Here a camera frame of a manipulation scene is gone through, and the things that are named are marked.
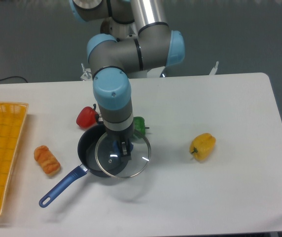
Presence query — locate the red bell pepper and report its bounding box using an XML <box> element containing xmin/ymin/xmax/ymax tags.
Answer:
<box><xmin>76</xmin><ymin>104</ymin><xmax>99</xmax><ymax>129</ymax></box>

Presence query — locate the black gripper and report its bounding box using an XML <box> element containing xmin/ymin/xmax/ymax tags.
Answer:
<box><xmin>104</xmin><ymin>121</ymin><xmax>135</xmax><ymax>161</ymax></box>

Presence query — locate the yellow bell pepper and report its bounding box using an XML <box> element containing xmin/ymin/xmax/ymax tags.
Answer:
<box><xmin>189</xmin><ymin>133</ymin><xmax>216</xmax><ymax>161</ymax></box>

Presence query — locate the black floor cable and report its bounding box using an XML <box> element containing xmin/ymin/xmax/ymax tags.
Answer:
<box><xmin>0</xmin><ymin>76</ymin><xmax>28</xmax><ymax>83</ymax></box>

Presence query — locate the dark blue saucepan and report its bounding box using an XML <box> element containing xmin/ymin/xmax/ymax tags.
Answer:
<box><xmin>39</xmin><ymin>124</ymin><xmax>109</xmax><ymax>208</ymax></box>

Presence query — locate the glass lid blue knob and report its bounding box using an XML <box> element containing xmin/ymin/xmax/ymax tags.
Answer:
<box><xmin>95</xmin><ymin>130</ymin><xmax>151</xmax><ymax>179</ymax></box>

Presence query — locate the toy croissant bread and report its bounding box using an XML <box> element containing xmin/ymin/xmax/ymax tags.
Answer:
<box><xmin>34</xmin><ymin>145</ymin><xmax>61</xmax><ymax>177</ymax></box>

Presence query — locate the green bell pepper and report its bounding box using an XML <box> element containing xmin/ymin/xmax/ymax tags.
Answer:
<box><xmin>133</xmin><ymin>117</ymin><xmax>148</xmax><ymax>139</ymax></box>

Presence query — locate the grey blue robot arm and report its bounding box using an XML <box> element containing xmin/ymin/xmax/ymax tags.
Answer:
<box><xmin>70</xmin><ymin>0</ymin><xmax>185</xmax><ymax>157</ymax></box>

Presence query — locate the white bracket right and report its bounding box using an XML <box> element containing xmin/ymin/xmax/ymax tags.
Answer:
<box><xmin>209</xmin><ymin>61</ymin><xmax>219</xmax><ymax>76</ymax></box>

